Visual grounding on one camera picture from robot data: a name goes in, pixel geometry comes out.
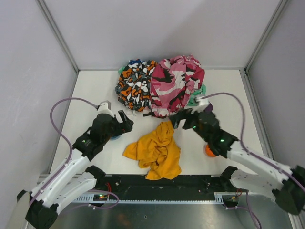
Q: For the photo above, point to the blue round disc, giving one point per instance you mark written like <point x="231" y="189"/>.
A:
<point x="115" y="137"/>

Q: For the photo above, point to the purple cube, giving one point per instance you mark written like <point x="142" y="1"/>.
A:
<point x="209" y="108"/>

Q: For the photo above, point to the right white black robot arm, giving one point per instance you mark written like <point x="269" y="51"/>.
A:
<point x="281" y="183"/>

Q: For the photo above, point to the pink camouflage cloth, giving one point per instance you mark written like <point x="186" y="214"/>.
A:
<point x="172" y="82"/>

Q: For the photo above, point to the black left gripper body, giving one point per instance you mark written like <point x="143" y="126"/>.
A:
<point x="120" y="125"/>

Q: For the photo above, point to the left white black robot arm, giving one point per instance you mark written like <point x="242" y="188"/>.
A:
<point x="74" y="176"/>

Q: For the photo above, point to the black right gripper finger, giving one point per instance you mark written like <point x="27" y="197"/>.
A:
<point x="178" y="117"/>
<point x="189" y="123"/>

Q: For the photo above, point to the orange fruit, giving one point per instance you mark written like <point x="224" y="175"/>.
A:
<point x="209" y="152"/>

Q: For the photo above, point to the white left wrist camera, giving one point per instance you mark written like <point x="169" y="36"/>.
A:
<point x="104" y="108"/>

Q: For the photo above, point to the mint green cloth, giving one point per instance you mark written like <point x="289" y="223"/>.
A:
<point x="195" y="94"/>

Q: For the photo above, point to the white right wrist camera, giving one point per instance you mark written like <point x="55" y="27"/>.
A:
<point x="201" y="103"/>

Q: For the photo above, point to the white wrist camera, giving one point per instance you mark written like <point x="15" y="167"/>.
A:
<point x="104" y="108"/>
<point x="201" y="103"/>

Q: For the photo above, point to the blue cloth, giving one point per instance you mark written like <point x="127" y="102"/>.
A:
<point x="131" y="62"/>

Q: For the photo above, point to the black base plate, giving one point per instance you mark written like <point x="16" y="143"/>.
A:
<point x="181" y="188"/>

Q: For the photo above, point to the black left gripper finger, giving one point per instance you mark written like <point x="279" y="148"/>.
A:
<point x="123" y="116"/>
<point x="126" y="126"/>

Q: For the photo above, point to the orange black camouflage cloth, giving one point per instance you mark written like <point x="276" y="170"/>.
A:
<point x="133" y="86"/>

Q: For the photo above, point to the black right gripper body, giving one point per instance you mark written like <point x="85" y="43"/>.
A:
<point x="188" y="118"/>

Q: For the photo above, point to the mustard yellow cloth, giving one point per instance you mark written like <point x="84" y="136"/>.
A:
<point x="157" y="151"/>

